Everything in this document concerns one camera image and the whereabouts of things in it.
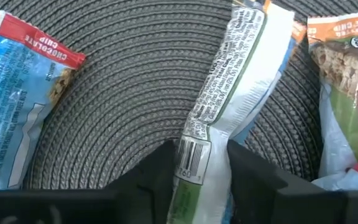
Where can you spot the white-backed granola bar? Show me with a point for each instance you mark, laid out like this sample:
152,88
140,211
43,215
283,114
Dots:
244,62

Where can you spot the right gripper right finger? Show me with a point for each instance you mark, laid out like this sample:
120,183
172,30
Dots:
253,174

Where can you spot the blue red-ended granola bar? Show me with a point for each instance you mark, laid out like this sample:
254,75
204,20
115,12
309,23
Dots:
11,109

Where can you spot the round grey woven placemat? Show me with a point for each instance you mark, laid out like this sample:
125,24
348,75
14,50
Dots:
129,93

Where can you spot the red orange granola bar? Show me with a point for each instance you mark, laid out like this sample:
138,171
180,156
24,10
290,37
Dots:
353,71

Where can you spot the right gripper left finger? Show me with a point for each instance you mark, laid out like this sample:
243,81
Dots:
154,174

